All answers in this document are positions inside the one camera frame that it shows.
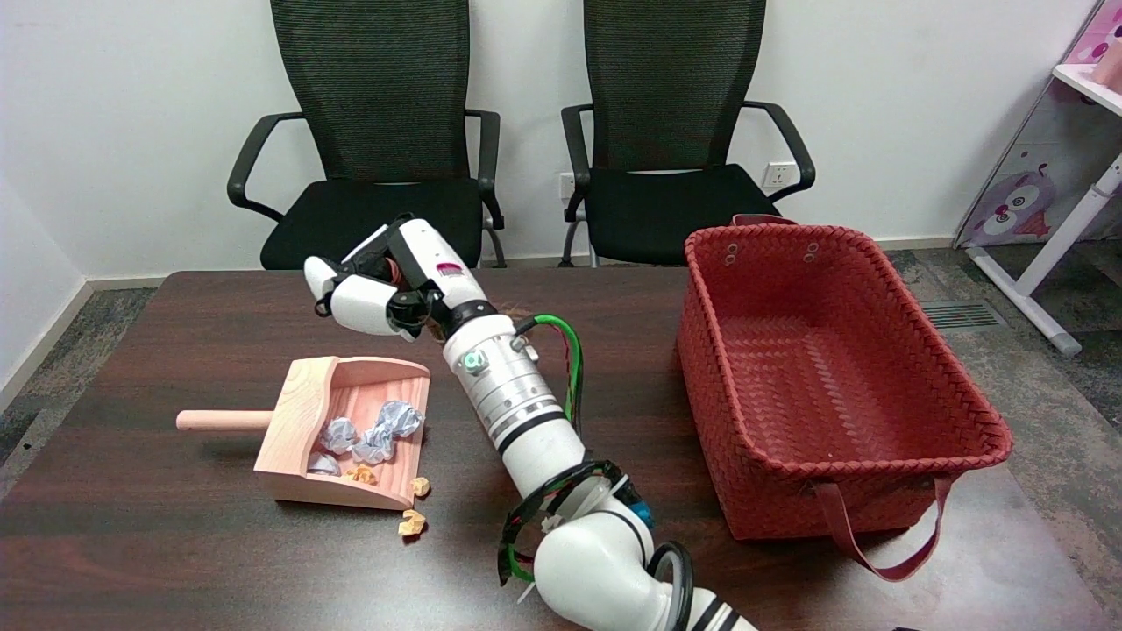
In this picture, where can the white wall socket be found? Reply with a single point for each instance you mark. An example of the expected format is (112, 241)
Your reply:
(566, 185)
(778, 174)

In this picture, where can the red woven basket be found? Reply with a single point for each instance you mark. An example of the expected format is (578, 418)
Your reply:
(833, 368)

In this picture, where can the black mesh office chair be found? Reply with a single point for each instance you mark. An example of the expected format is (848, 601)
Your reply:
(377, 131)
(666, 210)

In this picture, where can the wooden dustpan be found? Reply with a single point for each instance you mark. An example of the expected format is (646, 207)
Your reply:
(298, 412)

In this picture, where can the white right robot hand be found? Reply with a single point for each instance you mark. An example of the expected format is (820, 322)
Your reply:
(438, 263)

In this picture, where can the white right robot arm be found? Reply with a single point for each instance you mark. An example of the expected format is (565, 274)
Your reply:
(508, 386)

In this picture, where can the white paper ball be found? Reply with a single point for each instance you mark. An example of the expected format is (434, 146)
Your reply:
(372, 447)
(339, 435)
(324, 465)
(401, 419)

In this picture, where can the pink owl print shelf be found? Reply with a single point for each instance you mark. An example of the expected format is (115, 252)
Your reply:
(1034, 158)

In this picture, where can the white desk leg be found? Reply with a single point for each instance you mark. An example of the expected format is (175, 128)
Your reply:
(1052, 254)

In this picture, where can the yellow paper ball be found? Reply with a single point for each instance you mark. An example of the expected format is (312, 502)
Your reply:
(421, 486)
(360, 475)
(411, 523)

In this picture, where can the pink cup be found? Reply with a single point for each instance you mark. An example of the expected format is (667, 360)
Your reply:
(1111, 66)

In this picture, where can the floor vent grille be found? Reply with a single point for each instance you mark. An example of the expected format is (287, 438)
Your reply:
(962, 315)

